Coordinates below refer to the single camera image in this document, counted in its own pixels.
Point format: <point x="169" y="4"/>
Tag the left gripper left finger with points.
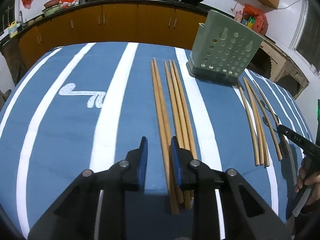
<point x="93" y="205"/>

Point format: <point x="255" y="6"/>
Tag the person's right hand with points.
<point x="303" y="179"/>

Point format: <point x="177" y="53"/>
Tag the red basin on counter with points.
<point x="51" y="3"/>

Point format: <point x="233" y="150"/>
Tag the yellow detergent bottle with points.
<point x="12" y="29"/>

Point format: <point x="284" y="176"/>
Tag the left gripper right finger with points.
<point x="245" y="214"/>

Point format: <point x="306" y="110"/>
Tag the window with grille right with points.
<point x="306" y="42"/>

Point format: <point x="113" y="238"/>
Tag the orange lower kitchen cabinets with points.
<point x="114" y="22"/>

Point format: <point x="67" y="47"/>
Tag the green perforated utensil holder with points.
<point x="222" y="49"/>

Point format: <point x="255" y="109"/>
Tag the red bags and bottles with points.
<point x="253" y="18"/>

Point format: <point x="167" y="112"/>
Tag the blue white striped tablecloth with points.
<point x="87" y="105"/>

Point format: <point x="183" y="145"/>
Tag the beige concrete side counter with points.
<point x="274" y="64"/>

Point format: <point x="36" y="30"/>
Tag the green enamel basin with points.
<point x="51" y="10"/>

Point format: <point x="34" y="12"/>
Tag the wooden chopstick group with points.
<point x="251" y="127"/>
<point x="256" y="120"/>
<point x="266" y="159"/>
<point x="279" y="154"/>

